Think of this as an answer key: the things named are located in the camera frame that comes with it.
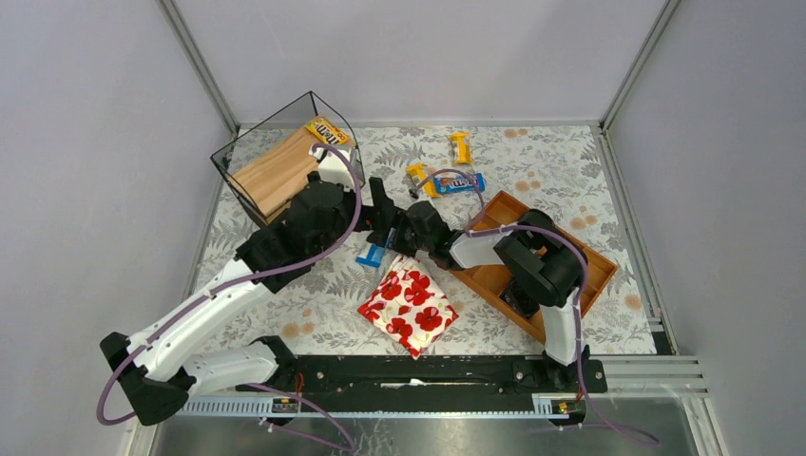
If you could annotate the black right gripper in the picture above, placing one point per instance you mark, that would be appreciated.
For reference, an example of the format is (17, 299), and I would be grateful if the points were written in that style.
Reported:
(402, 223)

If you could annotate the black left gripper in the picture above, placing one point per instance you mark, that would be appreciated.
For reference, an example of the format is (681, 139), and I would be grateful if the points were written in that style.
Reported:
(376, 205)

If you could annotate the blue white candy bar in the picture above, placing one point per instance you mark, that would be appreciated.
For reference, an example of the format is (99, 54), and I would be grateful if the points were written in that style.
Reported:
(373, 257)

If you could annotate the yellow candy bar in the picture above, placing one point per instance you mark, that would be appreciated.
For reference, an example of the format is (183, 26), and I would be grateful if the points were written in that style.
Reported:
(420, 175)
(462, 154)

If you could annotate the blue m&m candy bag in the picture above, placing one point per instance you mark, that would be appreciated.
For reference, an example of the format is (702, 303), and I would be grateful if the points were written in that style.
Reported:
(448, 185)

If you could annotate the yellow m&m candy bag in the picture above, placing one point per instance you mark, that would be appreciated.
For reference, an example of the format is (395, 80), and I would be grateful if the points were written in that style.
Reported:
(326, 131)

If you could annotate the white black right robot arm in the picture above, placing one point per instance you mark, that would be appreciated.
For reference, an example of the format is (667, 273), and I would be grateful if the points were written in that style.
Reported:
(473, 247)

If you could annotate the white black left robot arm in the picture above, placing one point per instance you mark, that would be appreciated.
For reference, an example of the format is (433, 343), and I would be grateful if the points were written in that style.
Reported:
(152, 377)

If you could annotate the floral patterned table mat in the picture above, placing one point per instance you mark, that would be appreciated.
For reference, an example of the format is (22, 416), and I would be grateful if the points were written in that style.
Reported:
(343, 307)

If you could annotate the red poppy folded cloth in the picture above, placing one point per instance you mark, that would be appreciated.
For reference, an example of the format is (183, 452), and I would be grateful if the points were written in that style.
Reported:
(409, 306)

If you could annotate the brown wooden divided tray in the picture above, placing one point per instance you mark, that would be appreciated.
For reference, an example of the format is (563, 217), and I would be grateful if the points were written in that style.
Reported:
(592, 270)

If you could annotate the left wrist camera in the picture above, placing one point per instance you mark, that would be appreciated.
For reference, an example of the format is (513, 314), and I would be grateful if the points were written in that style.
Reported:
(331, 168)

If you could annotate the black wire wooden shelf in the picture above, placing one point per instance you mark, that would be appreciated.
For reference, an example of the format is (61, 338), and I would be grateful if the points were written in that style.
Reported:
(269, 162)

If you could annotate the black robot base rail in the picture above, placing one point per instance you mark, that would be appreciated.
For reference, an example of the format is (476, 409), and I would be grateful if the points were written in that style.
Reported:
(432, 383)

